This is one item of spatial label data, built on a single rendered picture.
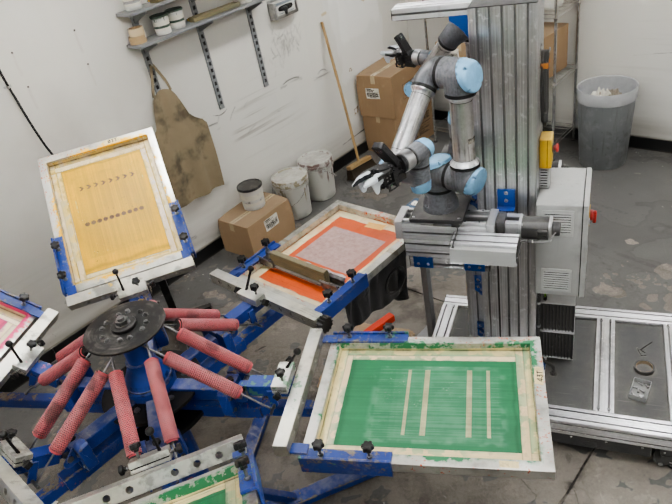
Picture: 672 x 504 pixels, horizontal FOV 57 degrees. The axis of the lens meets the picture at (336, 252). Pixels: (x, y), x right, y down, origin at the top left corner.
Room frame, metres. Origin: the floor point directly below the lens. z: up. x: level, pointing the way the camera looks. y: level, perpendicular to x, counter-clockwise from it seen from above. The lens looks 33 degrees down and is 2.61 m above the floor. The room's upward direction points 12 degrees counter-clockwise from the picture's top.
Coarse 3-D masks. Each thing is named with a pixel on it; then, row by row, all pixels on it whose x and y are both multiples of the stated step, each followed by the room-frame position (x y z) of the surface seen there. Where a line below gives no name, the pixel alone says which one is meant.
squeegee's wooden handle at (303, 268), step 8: (272, 256) 2.49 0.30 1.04; (280, 256) 2.45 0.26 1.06; (288, 256) 2.43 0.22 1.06; (280, 264) 2.46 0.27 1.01; (288, 264) 2.41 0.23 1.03; (296, 264) 2.37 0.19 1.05; (304, 264) 2.34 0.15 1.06; (312, 264) 2.33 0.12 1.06; (296, 272) 2.38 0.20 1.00; (304, 272) 2.34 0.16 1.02; (312, 272) 2.29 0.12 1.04; (320, 272) 2.26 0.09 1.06; (328, 280) 2.25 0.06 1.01
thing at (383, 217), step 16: (336, 208) 2.94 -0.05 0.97; (352, 208) 2.88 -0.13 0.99; (368, 208) 2.84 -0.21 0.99; (304, 224) 2.82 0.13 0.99; (288, 240) 2.69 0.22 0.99; (400, 240) 2.48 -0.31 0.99; (384, 256) 2.37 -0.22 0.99; (368, 272) 2.28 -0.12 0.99; (272, 288) 2.31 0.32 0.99; (304, 304) 2.14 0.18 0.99
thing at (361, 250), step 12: (360, 240) 2.61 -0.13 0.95; (372, 240) 2.58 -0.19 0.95; (384, 240) 2.56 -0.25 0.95; (336, 252) 2.54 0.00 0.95; (348, 252) 2.52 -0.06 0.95; (360, 252) 2.50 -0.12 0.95; (372, 252) 2.48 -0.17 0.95; (324, 264) 2.46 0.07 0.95; (336, 264) 2.44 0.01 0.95; (348, 264) 2.42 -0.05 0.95; (360, 264) 2.40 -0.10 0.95; (300, 288) 2.31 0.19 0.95; (312, 288) 2.29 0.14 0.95
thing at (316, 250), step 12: (336, 228) 2.77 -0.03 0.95; (348, 228) 2.74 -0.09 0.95; (360, 228) 2.72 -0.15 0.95; (312, 240) 2.70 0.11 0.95; (324, 240) 2.68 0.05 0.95; (336, 240) 2.65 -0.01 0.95; (348, 240) 2.63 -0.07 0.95; (300, 252) 2.61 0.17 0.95; (312, 252) 2.59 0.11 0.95; (324, 252) 2.57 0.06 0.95; (264, 276) 2.47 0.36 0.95; (276, 276) 2.45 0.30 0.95; (288, 276) 2.43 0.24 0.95; (288, 288) 2.33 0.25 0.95
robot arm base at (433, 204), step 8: (432, 192) 2.22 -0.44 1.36; (440, 192) 2.21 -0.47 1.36; (448, 192) 2.22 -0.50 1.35; (424, 200) 2.26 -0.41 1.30; (432, 200) 2.22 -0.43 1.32; (440, 200) 2.21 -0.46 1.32; (448, 200) 2.21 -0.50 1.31; (456, 200) 2.23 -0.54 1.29; (424, 208) 2.25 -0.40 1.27; (432, 208) 2.21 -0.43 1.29; (440, 208) 2.20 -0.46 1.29; (448, 208) 2.19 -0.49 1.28; (456, 208) 2.21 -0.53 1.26
